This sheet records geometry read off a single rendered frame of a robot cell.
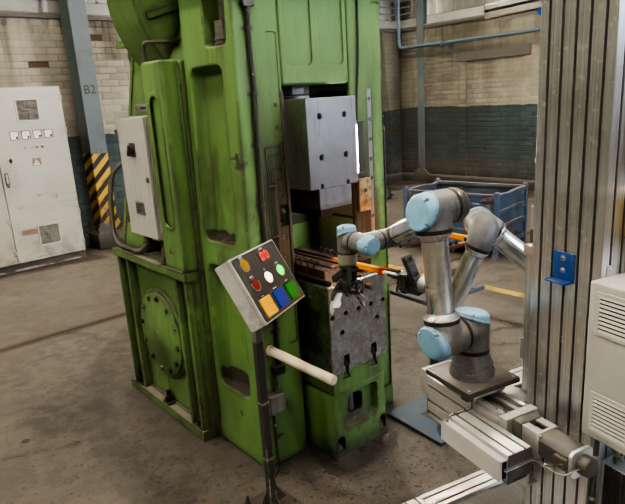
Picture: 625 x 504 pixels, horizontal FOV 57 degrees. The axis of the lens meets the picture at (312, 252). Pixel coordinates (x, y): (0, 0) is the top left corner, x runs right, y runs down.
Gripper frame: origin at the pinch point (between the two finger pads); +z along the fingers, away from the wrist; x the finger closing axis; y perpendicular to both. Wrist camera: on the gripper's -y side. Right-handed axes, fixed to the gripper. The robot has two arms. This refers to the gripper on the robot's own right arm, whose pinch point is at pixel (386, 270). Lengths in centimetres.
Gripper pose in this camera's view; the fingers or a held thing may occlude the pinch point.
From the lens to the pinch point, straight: 258.9
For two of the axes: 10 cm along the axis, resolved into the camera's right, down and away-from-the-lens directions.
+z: -6.5, -1.5, 7.5
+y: 0.7, 9.7, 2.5
